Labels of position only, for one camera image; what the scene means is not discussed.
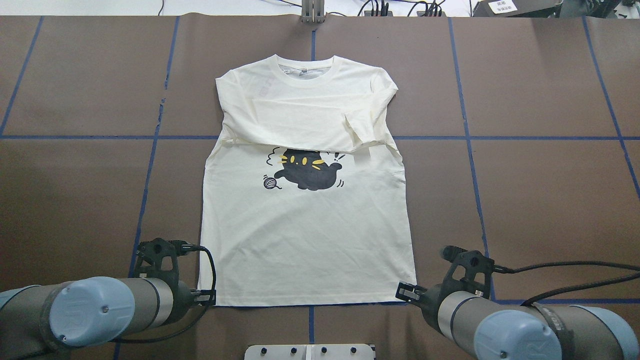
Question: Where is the aluminium frame post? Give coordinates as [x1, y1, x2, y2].
[301, 0, 326, 24]

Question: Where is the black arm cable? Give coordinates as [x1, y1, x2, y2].
[112, 242, 218, 344]
[492, 260, 640, 307]

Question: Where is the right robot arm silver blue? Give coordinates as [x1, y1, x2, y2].
[395, 282, 639, 360]

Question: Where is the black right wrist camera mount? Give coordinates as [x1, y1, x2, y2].
[439, 245, 513, 299]

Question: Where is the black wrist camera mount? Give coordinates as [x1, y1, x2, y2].
[439, 245, 513, 299]
[132, 237, 201, 288]

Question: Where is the cream long sleeve cat shirt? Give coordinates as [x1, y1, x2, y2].
[198, 55, 417, 307]

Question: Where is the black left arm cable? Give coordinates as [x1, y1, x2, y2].
[112, 242, 218, 344]

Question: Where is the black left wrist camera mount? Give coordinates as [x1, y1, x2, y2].
[132, 237, 201, 288]

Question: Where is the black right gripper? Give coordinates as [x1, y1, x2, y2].
[396, 281, 453, 326]

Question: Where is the black box with white label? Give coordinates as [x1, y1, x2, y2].
[471, 0, 563, 18]

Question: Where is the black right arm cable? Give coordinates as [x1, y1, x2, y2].
[492, 260, 640, 307]

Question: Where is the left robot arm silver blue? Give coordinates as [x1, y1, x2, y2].
[0, 276, 216, 360]

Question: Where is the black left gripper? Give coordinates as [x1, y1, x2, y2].
[177, 282, 217, 313]

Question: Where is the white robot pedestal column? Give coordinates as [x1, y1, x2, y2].
[243, 343, 377, 360]

